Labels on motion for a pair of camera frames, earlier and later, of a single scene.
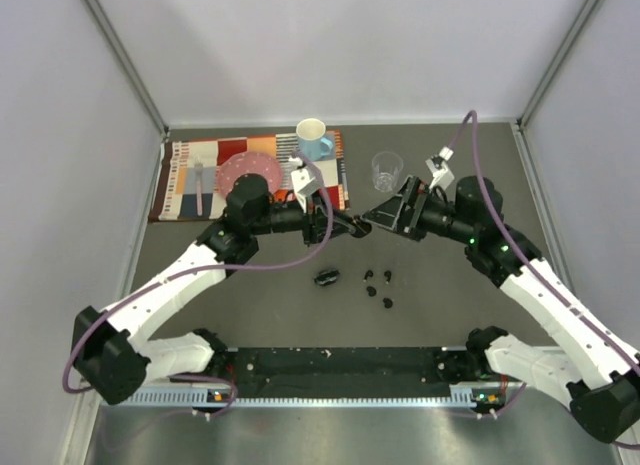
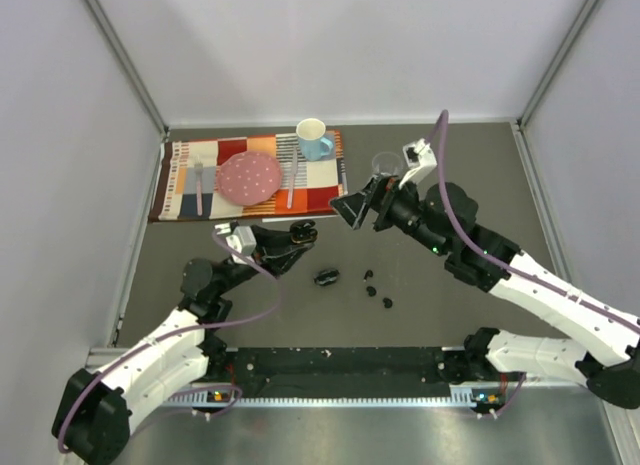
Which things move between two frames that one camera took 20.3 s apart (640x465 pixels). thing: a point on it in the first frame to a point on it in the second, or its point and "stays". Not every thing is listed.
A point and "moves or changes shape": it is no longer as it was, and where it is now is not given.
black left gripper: x=315 y=223 to x=269 y=242
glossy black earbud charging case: x=364 y=229 moves or changes shape
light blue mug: x=310 y=133 stays
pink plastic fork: x=198 y=166 stays
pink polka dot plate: x=234 y=165 stays
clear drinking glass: x=386 y=167 stays
